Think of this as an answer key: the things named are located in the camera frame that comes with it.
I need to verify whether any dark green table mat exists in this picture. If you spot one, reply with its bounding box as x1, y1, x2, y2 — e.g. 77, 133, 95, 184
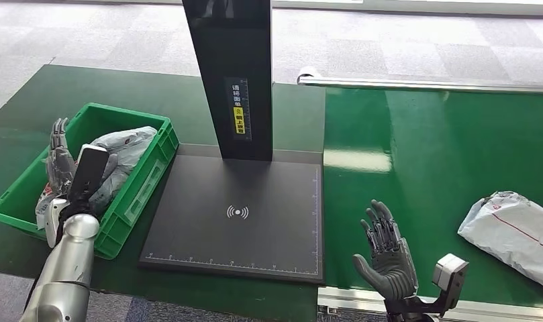
0, 64, 328, 322

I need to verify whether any grey package red print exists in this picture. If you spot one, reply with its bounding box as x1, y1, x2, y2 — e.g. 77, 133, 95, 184
35, 126, 158, 229

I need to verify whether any black inbound scanner machine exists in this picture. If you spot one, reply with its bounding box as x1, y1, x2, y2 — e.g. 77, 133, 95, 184
138, 0, 324, 284

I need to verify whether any silver conveyor side rail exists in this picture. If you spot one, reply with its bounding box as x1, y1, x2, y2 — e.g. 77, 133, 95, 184
297, 66, 543, 94
317, 286, 543, 322

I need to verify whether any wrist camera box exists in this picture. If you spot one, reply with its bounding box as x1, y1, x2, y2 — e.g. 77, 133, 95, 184
68, 144, 109, 203
432, 254, 470, 309

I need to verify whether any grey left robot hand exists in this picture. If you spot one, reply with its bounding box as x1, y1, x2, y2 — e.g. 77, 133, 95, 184
45, 117, 77, 197

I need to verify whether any green plastic crate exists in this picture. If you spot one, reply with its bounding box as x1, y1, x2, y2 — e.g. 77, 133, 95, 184
0, 102, 180, 260

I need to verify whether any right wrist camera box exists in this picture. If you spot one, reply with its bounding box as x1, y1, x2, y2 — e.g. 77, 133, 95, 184
432, 254, 470, 309

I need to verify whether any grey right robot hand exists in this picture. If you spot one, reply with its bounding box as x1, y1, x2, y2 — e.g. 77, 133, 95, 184
352, 199, 419, 302

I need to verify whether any white grey courier package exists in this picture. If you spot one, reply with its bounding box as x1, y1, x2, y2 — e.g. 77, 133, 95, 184
458, 191, 543, 293

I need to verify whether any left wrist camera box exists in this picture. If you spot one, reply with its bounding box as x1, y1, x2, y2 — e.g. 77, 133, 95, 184
68, 144, 109, 203

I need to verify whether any green conveyor belt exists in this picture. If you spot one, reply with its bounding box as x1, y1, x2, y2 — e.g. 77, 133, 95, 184
323, 87, 543, 307

